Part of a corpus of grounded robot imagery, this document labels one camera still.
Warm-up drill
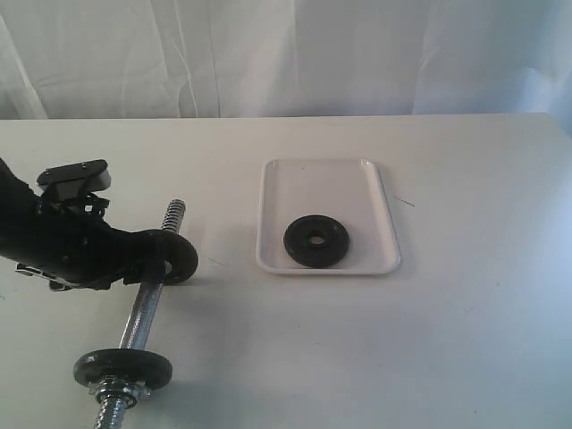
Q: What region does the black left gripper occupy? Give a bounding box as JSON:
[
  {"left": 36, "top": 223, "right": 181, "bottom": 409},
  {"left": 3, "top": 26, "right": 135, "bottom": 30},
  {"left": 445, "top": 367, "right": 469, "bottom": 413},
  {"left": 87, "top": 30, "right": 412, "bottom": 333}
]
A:
[{"left": 15, "top": 196, "right": 171, "bottom": 290}]

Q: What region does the black weight plate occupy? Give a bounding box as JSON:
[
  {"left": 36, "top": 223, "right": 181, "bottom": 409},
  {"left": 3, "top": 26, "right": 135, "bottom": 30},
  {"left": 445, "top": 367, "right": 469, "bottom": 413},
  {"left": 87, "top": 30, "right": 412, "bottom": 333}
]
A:
[
  {"left": 73, "top": 349, "right": 172, "bottom": 391},
  {"left": 149, "top": 230, "right": 198, "bottom": 285},
  {"left": 282, "top": 214, "right": 350, "bottom": 269}
]

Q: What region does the chrome dumbbell bar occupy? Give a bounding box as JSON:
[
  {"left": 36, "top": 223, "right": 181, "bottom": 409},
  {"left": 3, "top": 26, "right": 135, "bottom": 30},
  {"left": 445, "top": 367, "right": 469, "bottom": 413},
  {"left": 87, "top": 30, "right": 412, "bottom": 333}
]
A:
[{"left": 94, "top": 199, "right": 186, "bottom": 428}]

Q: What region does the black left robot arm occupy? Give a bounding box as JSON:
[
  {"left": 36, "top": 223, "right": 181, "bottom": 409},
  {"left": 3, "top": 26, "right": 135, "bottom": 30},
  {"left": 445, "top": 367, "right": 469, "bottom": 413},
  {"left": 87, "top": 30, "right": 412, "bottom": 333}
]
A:
[{"left": 1, "top": 159, "right": 175, "bottom": 291}]

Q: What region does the white plastic tray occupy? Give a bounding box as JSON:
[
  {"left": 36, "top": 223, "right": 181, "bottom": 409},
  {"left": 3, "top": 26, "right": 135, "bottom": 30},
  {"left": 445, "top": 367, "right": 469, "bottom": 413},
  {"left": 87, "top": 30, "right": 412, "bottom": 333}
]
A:
[{"left": 256, "top": 158, "right": 400, "bottom": 276}]

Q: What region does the white backdrop curtain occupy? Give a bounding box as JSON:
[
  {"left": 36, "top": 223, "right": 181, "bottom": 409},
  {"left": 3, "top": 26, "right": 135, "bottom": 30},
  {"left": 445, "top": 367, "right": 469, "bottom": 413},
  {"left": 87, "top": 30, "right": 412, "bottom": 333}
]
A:
[{"left": 1, "top": 1, "right": 571, "bottom": 122}]

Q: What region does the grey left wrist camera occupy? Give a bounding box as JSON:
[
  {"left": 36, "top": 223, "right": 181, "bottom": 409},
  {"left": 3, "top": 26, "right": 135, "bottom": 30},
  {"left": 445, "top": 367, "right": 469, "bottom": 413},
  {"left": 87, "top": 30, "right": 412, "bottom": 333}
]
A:
[{"left": 37, "top": 159, "right": 111, "bottom": 201}]

